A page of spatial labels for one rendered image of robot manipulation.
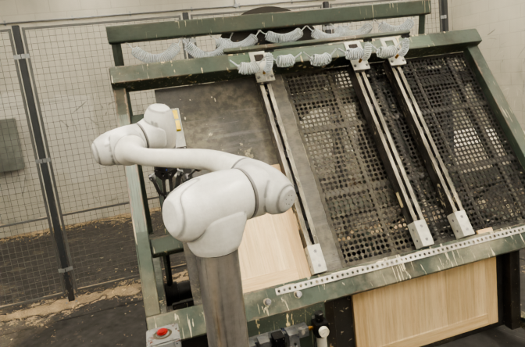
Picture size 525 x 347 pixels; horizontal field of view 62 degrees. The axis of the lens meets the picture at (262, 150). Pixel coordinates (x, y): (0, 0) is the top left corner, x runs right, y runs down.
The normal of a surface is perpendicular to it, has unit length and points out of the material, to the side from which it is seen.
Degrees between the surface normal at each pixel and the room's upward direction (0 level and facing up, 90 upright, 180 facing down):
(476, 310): 90
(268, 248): 57
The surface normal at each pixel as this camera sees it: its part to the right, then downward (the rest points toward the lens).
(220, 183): 0.32, -0.67
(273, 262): 0.17, -0.42
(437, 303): 0.28, 0.13
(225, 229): 0.61, 0.18
